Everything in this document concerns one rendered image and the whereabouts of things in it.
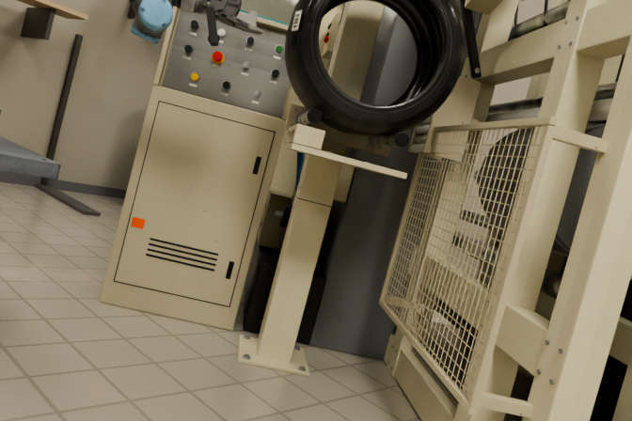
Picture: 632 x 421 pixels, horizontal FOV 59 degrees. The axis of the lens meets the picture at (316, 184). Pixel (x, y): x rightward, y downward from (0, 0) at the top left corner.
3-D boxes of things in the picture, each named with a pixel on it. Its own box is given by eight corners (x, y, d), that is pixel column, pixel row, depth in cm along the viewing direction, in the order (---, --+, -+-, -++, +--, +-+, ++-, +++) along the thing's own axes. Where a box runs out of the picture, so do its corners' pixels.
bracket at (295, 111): (283, 129, 205) (291, 103, 205) (387, 157, 211) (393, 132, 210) (284, 129, 202) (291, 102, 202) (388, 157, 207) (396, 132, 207)
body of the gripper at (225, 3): (243, -2, 171) (205, -19, 169) (232, 24, 171) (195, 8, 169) (244, 4, 178) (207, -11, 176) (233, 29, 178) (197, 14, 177)
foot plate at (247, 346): (239, 336, 229) (240, 331, 228) (302, 350, 232) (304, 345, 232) (237, 362, 202) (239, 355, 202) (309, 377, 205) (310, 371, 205)
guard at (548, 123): (378, 303, 217) (425, 127, 214) (382, 304, 217) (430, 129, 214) (467, 413, 128) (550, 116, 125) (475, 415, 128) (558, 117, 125)
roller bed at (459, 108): (407, 150, 224) (427, 78, 223) (442, 160, 226) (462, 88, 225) (422, 151, 205) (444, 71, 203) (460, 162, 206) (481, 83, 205)
